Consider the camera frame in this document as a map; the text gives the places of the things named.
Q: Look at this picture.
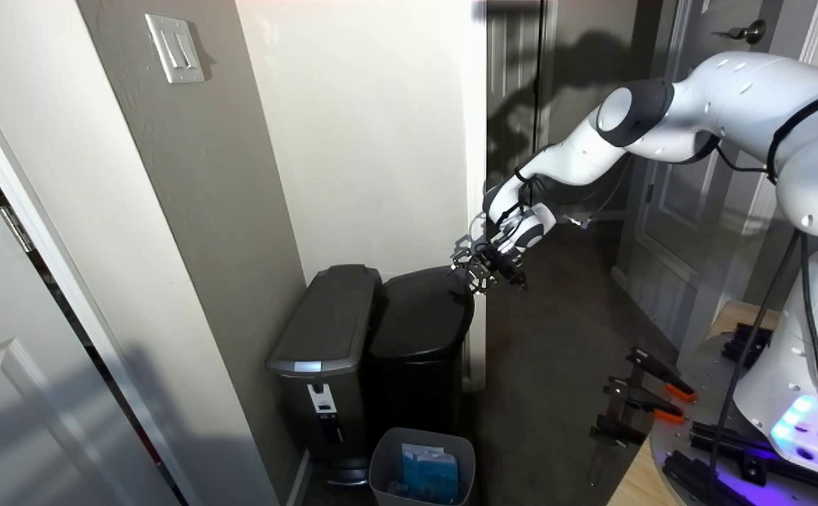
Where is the small gray wastebasket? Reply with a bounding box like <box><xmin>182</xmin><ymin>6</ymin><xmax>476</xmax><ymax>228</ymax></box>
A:
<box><xmin>365</xmin><ymin>425</ymin><xmax>478</xmax><ymax>506</ymax></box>

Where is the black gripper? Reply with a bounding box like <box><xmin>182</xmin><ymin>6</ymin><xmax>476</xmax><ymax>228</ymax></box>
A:
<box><xmin>449</xmin><ymin>228</ymin><xmax>533</xmax><ymax>294</ymax></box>

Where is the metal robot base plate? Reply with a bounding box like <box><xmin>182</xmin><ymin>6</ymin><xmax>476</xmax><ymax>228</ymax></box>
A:
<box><xmin>654</xmin><ymin>410</ymin><xmax>818</xmax><ymax>506</ymax></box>

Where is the black lidded trash bin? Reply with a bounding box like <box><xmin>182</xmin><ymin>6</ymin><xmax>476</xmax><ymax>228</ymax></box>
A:
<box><xmin>365</xmin><ymin>265</ymin><xmax>478</xmax><ymax>443</ymax></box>

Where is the gray step trash can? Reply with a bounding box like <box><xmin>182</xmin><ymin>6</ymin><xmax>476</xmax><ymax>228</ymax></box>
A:
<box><xmin>265</xmin><ymin>261</ymin><xmax>386</xmax><ymax>490</ymax></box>

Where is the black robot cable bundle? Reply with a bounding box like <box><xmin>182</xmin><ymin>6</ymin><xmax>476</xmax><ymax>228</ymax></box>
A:
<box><xmin>706</xmin><ymin>82</ymin><xmax>818</xmax><ymax>490</ymax></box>

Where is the blue trash in wastebasket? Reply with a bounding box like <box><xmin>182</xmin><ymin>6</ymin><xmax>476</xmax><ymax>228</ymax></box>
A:
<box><xmin>397</xmin><ymin>440</ymin><xmax>459</xmax><ymax>506</ymax></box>

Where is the black aluminium rail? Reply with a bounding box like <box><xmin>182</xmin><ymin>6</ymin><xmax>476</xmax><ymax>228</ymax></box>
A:
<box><xmin>657</xmin><ymin>446</ymin><xmax>740</xmax><ymax>506</ymax></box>
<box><xmin>685</xmin><ymin>418</ymin><xmax>779</xmax><ymax>463</ymax></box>

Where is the orange black clamp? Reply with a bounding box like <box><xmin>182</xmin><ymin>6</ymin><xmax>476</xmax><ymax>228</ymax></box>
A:
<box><xmin>602</xmin><ymin>377</ymin><xmax>689</xmax><ymax>421</ymax></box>
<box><xmin>625</xmin><ymin>346</ymin><xmax>699</xmax><ymax>400</ymax></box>

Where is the white light switch plate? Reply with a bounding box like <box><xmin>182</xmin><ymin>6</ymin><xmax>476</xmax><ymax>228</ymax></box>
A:
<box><xmin>141</xmin><ymin>10</ymin><xmax>211</xmax><ymax>86</ymax></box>

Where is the metal door lever handle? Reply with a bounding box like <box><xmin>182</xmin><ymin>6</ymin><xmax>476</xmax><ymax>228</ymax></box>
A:
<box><xmin>713</xmin><ymin>16</ymin><xmax>768</xmax><ymax>48</ymax></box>

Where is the white panel door with lever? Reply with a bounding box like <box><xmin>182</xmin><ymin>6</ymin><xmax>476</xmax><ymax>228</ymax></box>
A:
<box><xmin>612</xmin><ymin>0</ymin><xmax>818</xmax><ymax>353</ymax></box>

